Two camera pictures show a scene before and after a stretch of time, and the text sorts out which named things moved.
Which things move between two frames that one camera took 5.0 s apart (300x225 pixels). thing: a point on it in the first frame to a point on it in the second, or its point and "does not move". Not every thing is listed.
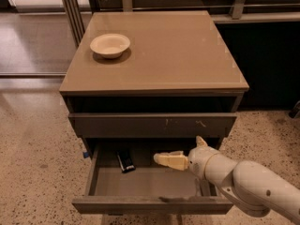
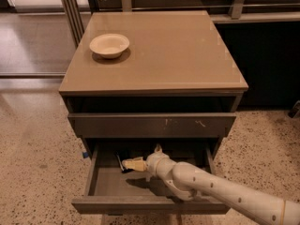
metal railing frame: [77, 14] does not move
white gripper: [197, 160] to [152, 162]
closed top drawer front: [153, 125] does not move
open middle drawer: [125, 179] does not move
